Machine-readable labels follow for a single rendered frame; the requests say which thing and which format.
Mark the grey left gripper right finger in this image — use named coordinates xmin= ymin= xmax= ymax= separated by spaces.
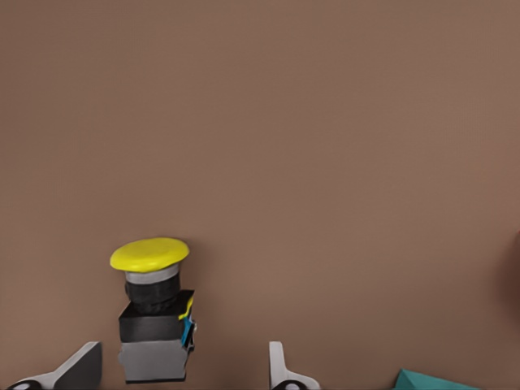
xmin=268 ymin=340 xmax=322 ymax=390

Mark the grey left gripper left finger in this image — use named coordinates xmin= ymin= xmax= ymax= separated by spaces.
xmin=2 ymin=340 xmax=103 ymax=390

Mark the teal box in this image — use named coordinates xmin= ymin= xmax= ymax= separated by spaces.
xmin=393 ymin=368 xmax=484 ymax=390

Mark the yellow mushroom push button switch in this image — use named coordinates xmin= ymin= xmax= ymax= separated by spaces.
xmin=109 ymin=237 xmax=197 ymax=384

